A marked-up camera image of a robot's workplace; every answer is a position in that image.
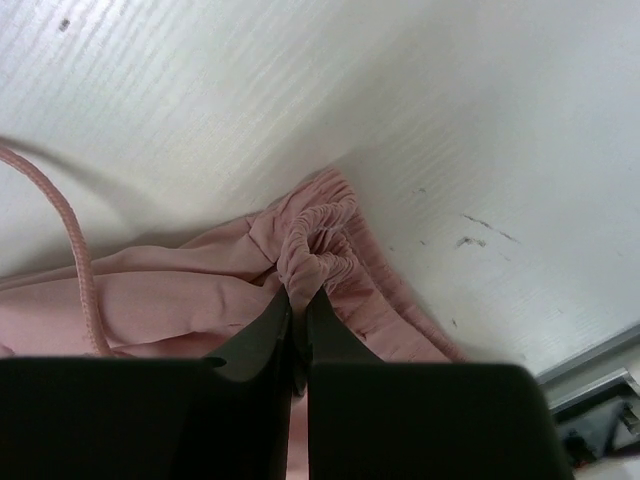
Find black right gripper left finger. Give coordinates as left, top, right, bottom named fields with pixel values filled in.
left=1, top=291, right=292, bottom=479

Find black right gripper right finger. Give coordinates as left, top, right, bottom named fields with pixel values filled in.
left=305, top=292, right=572, bottom=479

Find pink trousers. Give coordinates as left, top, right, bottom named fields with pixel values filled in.
left=0, top=144, right=469, bottom=480

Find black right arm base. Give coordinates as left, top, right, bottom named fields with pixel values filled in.
left=554, top=397, right=639, bottom=472

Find aluminium table edge rail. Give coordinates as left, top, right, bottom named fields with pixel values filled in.
left=537, top=324, right=639, bottom=415

